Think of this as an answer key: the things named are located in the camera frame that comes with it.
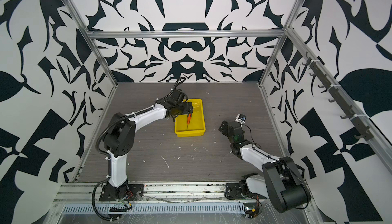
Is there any orange handled screwdriver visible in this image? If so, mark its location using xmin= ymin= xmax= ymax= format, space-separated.
xmin=187 ymin=114 xmax=192 ymax=125

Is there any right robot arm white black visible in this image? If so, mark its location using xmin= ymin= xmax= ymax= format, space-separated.
xmin=218 ymin=121 xmax=311 ymax=213

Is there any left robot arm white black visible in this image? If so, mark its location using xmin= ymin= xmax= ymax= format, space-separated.
xmin=95 ymin=89 xmax=194 ymax=190

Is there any yellow plastic bin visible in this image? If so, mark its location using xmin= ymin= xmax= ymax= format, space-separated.
xmin=175 ymin=99 xmax=206 ymax=138

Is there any small green circuit board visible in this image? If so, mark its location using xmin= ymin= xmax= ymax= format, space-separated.
xmin=244 ymin=203 xmax=260 ymax=219

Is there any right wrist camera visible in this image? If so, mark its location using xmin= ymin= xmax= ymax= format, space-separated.
xmin=235 ymin=114 xmax=247 ymax=125

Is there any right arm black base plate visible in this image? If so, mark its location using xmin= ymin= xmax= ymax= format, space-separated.
xmin=224 ymin=180 xmax=267 ymax=200

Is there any white slotted cable duct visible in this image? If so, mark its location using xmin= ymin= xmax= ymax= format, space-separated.
xmin=60 ymin=202 xmax=246 ymax=215

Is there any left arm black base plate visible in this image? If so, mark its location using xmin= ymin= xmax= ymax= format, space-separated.
xmin=99 ymin=183 xmax=145 ymax=202

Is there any black corrugated cable conduit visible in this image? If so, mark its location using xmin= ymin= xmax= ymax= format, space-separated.
xmin=91 ymin=177 xmax=133 ymax=222

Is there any aluminium front rail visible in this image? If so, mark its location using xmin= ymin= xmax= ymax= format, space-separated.
xmin=52 ymin=179 xmax=314 ymax=203

